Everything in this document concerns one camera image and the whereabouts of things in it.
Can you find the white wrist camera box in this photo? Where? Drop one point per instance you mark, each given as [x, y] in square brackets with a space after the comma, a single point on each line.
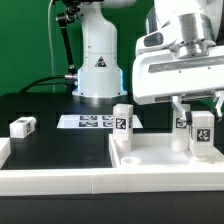
[154, 42]

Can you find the white U-shaped obstacle fence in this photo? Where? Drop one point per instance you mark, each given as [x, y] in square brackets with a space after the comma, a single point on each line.
[111, 180]

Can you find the white square table top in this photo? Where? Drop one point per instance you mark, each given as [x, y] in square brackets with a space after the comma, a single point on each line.
[155, 150]

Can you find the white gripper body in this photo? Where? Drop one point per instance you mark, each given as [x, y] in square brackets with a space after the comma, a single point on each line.
[158, 76]

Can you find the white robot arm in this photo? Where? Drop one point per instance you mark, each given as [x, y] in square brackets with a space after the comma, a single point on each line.
[180, 57]

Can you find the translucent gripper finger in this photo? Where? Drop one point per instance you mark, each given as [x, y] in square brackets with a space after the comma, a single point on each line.
[219, 100]
[185, 116]

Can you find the white marker base plate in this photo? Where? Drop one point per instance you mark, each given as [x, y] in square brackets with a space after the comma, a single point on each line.
[85, 121]

